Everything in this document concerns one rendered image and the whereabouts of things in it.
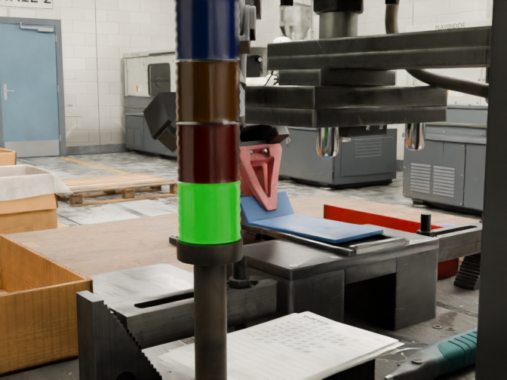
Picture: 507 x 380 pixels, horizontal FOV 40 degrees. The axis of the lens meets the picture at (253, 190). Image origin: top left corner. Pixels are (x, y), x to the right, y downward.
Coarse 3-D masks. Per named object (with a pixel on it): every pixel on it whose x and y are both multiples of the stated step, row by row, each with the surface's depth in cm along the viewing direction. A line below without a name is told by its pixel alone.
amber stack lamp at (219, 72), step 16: (176, 64) 40; (192, 64) 39; (208, 64) 39; (224, 64) 39; (176, 80) 40; (192, 80) 39; (208, 80) 39; (224, 80) 39; (192, 96) 39; (208, 96) 39; (224, 96) 39; (176, 112) 41; (192, 112) 39; (208, 112) 39; (224, 112) 39
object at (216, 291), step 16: (240, 240) 42; (192, 256) 40; (208, 256) 40; (224, 256) 41; (240, 256) 42; (208, 272) 41; (224, 272) 42; (208, 288) 42; (224, 288) 42; (208, 304) 42; (224, 304) 42; (208, 320) 42; (224, 320) 42; (208, 336) 42; (224, 336) 43; (208, 352) 42; (224, 352) 43; (208, 368) 42; (224, 368) 43
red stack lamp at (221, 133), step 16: (192, 128) 40; (208, 128) 39; (224, 128) 40; (192, 144) 40; (208, 144) 39; (224, 144) 40; (192, 160) 40; (208, 160) 40; (224, 160) 40; (240, 160) 41; (192, 176) 40; (208, 176) 40; (224, 176) 40
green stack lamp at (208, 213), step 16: (192, 192) 40; (208, 192) 40; (224, 192) 40; (240, 192) 41; (192, 208) 40; (208, 208) 40; (224, 208) 40; (240, 208) 42; (192, 224) 40; (208, 224) 40; (224, 224) 40; (192, 240) 40; (208, 240) 40; (224, 240) 41
